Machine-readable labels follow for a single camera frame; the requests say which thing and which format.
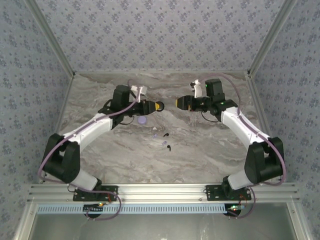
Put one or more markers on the purple earbud charging case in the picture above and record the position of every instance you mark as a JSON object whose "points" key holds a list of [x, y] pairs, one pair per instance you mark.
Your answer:
{"points": [[142, 120]]}

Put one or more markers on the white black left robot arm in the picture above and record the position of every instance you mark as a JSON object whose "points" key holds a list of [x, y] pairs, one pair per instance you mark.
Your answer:
{"points": [[87, 127]]}

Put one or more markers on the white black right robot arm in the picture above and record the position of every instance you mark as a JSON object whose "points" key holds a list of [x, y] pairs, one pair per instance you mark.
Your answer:
{"points": [[240, 127]]}

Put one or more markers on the black controller board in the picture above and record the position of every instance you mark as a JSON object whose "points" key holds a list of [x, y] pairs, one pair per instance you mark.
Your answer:
{"points": [[233, 210], [93, 209]]}

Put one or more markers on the grey metal bottom panel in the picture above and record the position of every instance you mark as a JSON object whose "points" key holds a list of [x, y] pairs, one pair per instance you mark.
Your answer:
{"points": [[160, 227]]}

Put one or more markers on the aluminium table side rail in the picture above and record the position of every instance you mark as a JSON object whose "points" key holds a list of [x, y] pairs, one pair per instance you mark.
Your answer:
{"points": [[256, 100], [64, 103]]}

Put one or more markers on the aluminium frame post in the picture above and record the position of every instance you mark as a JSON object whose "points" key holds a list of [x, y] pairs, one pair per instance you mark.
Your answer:
{"points": [[270, 37], [53, 37]]}

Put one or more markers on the aluminium front rail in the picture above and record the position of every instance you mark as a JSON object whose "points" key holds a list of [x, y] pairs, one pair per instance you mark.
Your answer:
{"points": [[160, 192]]}

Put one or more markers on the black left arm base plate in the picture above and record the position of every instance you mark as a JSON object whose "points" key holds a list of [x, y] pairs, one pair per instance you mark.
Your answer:
{"points": [[110, 193]]}

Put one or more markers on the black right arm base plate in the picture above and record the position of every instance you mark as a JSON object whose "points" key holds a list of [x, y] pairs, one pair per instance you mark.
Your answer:
{"points": [[215, 193]]}

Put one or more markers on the aluminium lower side rail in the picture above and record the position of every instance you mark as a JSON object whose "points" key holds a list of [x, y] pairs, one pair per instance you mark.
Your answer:
{"points": [[297, 222], [25, 222]]}

